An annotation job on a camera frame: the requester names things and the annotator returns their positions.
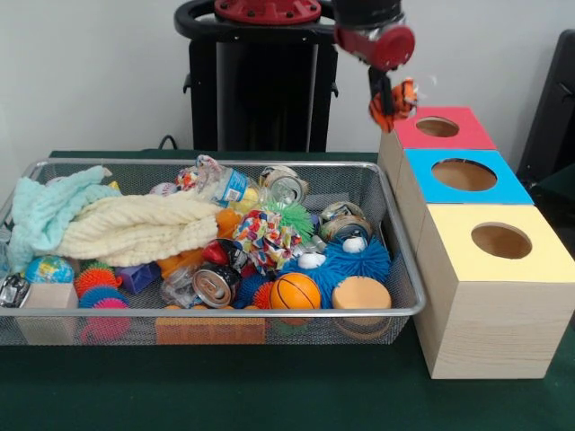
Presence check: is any dark green table cloth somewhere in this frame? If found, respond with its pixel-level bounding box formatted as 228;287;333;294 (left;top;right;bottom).
0;150;575;431
536;174;575;212

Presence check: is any orange striped tiger plush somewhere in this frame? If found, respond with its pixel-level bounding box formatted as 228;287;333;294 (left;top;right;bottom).
367;76;420;135

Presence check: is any tan round foam disc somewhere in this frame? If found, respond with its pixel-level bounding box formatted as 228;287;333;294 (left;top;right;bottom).
331;276;393;310

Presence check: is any green spiky ball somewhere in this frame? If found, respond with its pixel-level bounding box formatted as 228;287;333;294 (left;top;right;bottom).
264;200;315;246

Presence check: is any cream waffle cloth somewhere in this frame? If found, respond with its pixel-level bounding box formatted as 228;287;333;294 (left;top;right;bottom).
57;192;226;267

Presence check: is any black chair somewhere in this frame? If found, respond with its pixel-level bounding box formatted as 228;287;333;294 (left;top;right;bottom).
516;29;575;180

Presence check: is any orange plastic building block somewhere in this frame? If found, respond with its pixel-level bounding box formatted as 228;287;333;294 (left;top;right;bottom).
155;304;267;346

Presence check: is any wooden box with three holes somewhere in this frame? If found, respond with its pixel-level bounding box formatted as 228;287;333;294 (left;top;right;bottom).
376;105;575;381

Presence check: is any orange toy basketball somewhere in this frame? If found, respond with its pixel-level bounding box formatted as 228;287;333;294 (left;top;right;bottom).
269;272;323;311

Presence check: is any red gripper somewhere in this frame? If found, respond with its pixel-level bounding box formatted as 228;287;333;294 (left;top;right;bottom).
332;24;417;119

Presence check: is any colourful knotted rope toy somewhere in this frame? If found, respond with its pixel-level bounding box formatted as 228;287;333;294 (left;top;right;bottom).
174;165;303;276

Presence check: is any small globe ball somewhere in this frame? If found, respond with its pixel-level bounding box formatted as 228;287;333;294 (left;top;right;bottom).
24;255;75;285

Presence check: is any black and red drink can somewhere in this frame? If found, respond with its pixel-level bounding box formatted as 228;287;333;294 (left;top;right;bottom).
191;240;249;310

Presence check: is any crushed drink can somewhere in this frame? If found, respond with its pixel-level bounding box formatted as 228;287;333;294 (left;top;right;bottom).
259;164;311;204

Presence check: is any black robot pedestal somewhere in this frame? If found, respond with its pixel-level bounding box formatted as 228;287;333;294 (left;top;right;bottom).
173;0;361;153

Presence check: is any crushed clear water bottle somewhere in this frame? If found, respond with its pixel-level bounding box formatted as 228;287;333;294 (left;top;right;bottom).
195;154;261;207

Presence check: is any mint green waffle cloth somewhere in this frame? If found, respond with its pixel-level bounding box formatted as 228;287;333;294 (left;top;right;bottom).
6;165;122;273

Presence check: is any shallow clear mesh bin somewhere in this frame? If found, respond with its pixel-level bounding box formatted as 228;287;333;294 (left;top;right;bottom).
0;159;427;347

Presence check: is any blue fuzzy monster toy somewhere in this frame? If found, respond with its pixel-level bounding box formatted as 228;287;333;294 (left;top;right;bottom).
279;237;392;310

